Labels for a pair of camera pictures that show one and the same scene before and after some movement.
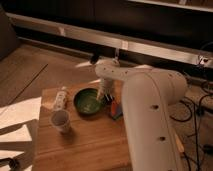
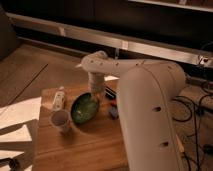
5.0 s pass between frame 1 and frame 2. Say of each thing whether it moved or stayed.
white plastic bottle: stayed
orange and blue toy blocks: stayed
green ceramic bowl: moved
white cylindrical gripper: moved
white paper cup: stayed
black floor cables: stayed
